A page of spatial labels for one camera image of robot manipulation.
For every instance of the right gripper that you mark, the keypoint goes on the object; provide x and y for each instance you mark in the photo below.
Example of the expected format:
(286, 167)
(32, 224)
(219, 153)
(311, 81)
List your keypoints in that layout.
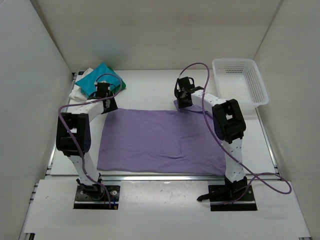
(178, 93)

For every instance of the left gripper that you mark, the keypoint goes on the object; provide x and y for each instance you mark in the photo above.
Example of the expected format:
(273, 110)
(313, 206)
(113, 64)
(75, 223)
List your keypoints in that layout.
(113, 107)

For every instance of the purple t shirt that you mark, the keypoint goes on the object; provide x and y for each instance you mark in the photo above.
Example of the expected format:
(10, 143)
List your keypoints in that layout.
(160, 141)

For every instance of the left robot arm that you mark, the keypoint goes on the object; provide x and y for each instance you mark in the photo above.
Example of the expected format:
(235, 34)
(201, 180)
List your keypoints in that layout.
(73, 136)

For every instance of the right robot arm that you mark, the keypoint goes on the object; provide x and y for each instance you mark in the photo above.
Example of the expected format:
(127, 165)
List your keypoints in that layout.
(228, 123)

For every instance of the green folded t shirt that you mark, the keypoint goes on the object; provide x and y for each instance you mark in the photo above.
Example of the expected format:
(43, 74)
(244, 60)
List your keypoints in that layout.
(122, 83)

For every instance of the teal folded t shirt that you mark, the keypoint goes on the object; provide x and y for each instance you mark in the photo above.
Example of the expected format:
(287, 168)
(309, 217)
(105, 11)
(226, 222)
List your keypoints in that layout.
(101, 74)

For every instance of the white folded t shirt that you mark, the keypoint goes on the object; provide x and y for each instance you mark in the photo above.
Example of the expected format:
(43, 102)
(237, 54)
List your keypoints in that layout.
(77, 93)

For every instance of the white plastic basket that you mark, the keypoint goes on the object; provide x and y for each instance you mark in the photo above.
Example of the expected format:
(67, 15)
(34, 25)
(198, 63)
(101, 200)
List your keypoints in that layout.
(240, 79)

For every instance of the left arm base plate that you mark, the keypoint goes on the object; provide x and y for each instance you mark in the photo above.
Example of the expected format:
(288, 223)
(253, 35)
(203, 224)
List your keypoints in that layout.
(93, 197)

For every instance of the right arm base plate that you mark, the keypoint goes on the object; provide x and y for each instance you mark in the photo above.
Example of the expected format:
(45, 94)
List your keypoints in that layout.
(235, 196)

